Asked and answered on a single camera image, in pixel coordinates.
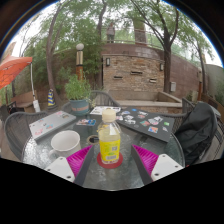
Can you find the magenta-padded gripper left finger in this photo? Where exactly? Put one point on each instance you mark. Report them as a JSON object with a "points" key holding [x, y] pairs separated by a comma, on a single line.
{"points": [[60, 166]]}

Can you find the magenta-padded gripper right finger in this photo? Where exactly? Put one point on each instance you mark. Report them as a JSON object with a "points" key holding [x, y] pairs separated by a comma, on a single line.
{"points": [[165, 166]]}

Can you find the clear bottle with yellow label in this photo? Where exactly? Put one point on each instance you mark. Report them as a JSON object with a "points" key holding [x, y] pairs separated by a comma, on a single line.
{"points": [[109, 140]]}

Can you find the white mug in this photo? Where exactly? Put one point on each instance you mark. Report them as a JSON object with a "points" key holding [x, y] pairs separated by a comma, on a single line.
{"points": [[66, 143]]}

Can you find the silver laptop with stickers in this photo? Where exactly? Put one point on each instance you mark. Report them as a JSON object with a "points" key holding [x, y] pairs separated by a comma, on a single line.
{"points": [[50, 125]]}

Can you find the black laptop with stickers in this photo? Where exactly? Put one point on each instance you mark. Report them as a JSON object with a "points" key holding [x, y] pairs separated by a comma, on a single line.
{"points": [[146, 125]]}

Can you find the black backpack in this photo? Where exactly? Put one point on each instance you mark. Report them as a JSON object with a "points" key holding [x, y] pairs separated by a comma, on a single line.
{"points": [[196, 133]]}

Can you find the flat round red coaster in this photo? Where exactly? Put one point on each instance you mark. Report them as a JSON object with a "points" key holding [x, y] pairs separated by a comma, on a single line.
{"points": [[110, 165]]}

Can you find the small colourful booklet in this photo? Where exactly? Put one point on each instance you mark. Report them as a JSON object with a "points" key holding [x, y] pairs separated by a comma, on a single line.
{"points": [[86, 122]]}

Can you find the grey wicker chair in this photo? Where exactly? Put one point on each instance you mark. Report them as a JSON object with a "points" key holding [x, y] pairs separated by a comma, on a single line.
{"points": [[218, 143], [18, 128], [101, 98]]}

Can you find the striped traffic cone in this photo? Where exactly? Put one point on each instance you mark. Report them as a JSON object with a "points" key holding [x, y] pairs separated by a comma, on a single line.
{"points": [[51, 98]]}

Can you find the white printed paper sheet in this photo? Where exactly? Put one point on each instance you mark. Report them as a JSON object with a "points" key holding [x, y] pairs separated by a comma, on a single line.
{"points": [[100, 110]]}

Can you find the wooden bench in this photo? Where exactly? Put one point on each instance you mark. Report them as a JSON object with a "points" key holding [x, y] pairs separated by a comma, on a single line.
{"points": [[23, 99]]}

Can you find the potted green plant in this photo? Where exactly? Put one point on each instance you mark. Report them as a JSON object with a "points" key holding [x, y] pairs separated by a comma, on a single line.
{"points": [[78, 90]]}

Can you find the orange patio umbrella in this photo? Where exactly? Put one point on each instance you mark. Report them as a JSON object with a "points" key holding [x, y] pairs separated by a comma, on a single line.
{"points": [[13, 70]]}

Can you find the person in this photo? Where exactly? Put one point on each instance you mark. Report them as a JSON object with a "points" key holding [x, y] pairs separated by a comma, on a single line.
{"points": [[110, 31]]}

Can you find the grey wall box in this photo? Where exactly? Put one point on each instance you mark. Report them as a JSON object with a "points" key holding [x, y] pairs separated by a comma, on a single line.
{"points": [[173, 86]]}

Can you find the wall lamp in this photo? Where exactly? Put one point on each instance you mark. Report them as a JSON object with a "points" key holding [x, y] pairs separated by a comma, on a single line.
{"points": [[108, 61], [161, 66]]}

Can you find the lamp post with globe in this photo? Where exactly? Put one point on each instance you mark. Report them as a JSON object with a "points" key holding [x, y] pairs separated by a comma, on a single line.
{"points": [[79, 61]]}

